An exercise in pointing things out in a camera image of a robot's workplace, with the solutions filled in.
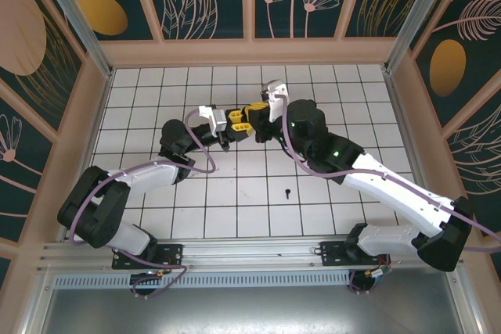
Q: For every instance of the aluminium frame post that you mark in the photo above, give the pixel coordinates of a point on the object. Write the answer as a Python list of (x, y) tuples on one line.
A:
[(76, 17), (417, 17)]

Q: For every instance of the aluminium mounting rail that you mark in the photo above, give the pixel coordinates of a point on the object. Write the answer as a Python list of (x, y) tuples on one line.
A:
[(250, 252)]

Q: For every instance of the pink leaf outline wall panel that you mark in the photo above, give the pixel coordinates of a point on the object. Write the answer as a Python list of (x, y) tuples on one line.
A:
[(481, 162)]

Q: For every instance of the orange oval fern wall panel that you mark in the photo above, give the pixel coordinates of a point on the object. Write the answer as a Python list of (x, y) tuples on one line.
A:
[(469, 56)]

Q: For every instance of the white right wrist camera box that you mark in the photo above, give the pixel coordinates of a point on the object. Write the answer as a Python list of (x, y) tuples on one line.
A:
[(276, 91)]

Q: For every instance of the pink flower outline wall panel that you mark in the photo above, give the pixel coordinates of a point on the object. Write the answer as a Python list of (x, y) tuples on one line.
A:
[(19, 177)]

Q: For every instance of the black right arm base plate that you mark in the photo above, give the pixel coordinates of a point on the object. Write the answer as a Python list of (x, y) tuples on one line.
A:
[(332, 253)]

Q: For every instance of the aluminium side rail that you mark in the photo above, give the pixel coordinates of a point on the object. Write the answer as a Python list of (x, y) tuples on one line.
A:
[(407, 126)]

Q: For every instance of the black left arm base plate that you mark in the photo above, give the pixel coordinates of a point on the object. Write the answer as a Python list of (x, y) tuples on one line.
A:
[(119, 263)]

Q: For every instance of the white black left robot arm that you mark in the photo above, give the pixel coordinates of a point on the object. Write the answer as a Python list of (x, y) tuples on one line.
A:
[(152, 173)]

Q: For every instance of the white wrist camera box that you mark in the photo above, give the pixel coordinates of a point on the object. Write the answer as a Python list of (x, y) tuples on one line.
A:
[(276, 91), (215, 119)]

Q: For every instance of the yellow power connector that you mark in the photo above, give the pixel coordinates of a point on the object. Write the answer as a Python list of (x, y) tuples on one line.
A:
[(159, 272), (375, 272)]

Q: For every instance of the orange disc leaves wall panel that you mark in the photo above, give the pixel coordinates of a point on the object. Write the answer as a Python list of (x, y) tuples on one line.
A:
[(235, 5)]

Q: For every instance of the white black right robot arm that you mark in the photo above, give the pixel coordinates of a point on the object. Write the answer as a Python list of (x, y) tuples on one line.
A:
[(391, 193)]

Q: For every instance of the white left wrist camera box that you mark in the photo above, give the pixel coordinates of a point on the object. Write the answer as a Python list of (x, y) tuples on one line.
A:
[(215, 119)]

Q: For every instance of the pale oval botanical wall panel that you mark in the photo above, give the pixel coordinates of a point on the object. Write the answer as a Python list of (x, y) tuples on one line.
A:
[(23, 36)]

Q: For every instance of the grey metal sheet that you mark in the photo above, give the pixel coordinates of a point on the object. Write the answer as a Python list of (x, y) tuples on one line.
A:
[(250, 310)]

